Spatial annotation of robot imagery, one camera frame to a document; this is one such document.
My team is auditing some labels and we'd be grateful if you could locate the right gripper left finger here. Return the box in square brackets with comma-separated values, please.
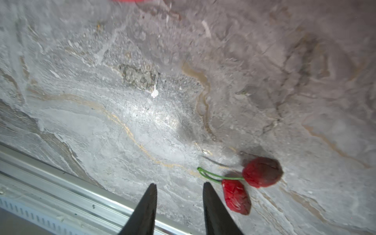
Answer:
[118, 183, 157, 235]

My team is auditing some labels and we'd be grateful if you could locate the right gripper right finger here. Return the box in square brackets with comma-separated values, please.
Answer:
[203, 182, 243, 235]

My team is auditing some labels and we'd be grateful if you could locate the red flower-shaped fruit bowl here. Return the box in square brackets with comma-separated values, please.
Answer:
[112, 0, 152, 3]

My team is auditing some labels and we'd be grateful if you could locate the red cherry right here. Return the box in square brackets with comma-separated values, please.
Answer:
[199, 171, 252, 215]

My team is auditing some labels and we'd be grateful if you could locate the red cherry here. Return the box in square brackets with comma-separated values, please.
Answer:
[197, 157, 284, 188]
[199, 171, 252, 215]

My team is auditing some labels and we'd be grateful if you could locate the red cherry upper middle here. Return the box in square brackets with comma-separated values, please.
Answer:
[197, 157, 284, 188]

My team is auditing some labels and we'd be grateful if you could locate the aluminium frame rail front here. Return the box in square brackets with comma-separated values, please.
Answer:
[0, 142, 194, 235]

